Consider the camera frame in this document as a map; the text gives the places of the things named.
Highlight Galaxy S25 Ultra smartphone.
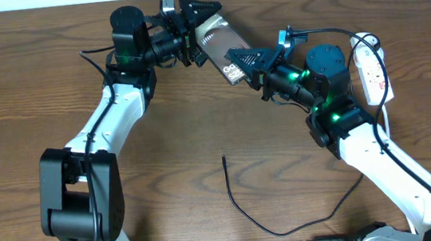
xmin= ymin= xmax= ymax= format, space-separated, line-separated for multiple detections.
xmin=196 ymin=13 xmax=251 ymax=85

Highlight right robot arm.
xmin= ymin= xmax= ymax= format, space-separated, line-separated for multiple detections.
xmin=227 ymin=44 xmax=431 ymax=241

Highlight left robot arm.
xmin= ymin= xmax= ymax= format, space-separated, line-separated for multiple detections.
xmin=39 ymin=0 xmax=222 ymax=241

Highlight white power strip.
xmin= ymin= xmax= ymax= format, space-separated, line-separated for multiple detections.
xmin=350 ymin=32 xmax=393 ymax=106

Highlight white power strip cord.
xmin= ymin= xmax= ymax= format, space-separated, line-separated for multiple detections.
xmin=380 ymin=101 xmax=418 ymax=239

